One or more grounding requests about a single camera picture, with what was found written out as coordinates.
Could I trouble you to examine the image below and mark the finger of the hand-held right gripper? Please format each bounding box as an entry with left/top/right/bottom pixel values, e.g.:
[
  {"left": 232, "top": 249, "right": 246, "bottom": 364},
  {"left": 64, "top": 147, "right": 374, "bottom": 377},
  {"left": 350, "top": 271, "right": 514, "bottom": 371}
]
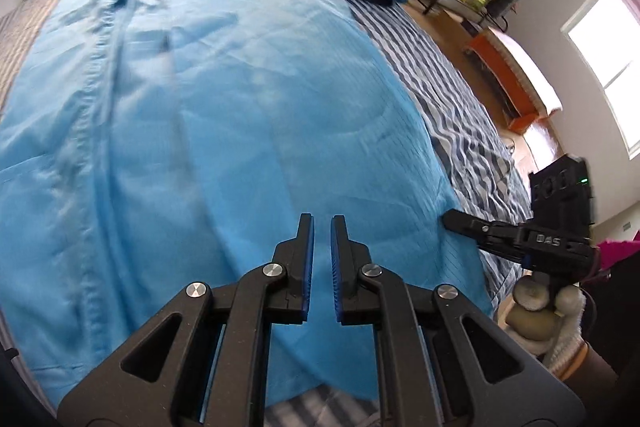
[{"left": 440, "top": 208, "right": 524, "bottom": 265}]

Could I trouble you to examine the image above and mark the striped bed mattress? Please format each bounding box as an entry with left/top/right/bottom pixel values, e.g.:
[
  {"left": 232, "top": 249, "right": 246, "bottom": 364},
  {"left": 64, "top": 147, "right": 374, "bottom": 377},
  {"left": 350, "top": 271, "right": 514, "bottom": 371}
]
[{"left": 0, "top": 0, "right": 540, "bottom": 427}]

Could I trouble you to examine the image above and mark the orange bench with white cover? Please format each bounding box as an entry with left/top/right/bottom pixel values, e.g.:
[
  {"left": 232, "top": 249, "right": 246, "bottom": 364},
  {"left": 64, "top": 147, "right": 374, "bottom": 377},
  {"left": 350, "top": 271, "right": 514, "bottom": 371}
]
[{"left": 465, "top": 29, "right": 564, "bottom": 136}]

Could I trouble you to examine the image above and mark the person's right forearm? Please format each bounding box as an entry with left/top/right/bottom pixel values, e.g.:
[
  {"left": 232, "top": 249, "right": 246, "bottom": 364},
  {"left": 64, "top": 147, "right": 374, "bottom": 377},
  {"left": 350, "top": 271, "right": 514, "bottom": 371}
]
[{"left": 559, "top": 341, "right": 635, "bottom": 403}]

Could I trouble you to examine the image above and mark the light blue zip coat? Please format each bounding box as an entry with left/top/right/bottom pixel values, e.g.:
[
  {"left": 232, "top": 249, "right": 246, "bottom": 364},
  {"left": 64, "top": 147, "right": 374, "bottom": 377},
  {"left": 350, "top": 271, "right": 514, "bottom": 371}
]
[{"left": 0, "top": 0, "right": 496, "bottom": 413}]

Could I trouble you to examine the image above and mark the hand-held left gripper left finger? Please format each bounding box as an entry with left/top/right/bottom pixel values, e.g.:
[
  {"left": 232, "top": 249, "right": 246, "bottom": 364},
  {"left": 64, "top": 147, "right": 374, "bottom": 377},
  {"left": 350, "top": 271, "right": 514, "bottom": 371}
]
[{"left": 57, "top": 213, "right": 316, "bottom": 427}]

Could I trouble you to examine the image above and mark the window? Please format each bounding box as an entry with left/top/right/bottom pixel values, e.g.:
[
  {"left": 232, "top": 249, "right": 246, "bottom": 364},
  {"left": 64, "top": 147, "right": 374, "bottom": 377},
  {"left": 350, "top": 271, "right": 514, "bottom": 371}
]
[{"left": 560, "top": 0, "right": 640, "bottom": 160}]

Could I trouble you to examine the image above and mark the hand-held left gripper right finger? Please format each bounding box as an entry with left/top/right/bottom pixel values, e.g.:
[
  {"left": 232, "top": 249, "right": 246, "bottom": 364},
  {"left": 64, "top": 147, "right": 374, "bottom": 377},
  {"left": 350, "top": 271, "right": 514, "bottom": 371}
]
[{"left": 330, "top": 215, "right": 586, "bottom": 427}]

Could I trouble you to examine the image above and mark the person's pink clothing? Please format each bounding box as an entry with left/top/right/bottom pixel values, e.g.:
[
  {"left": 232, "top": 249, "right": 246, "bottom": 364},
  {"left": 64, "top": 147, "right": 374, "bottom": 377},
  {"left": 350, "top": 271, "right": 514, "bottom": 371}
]
[{"left": 595, "top": 232, "right": 640, "bottom": 272}]

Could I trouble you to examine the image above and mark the person's right hand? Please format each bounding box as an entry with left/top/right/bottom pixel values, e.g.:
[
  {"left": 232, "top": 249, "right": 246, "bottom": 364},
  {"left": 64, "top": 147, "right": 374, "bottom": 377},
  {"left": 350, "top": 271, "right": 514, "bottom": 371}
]
[{"left": 505, "top": 276, "right": 587, "bottom": 367}]

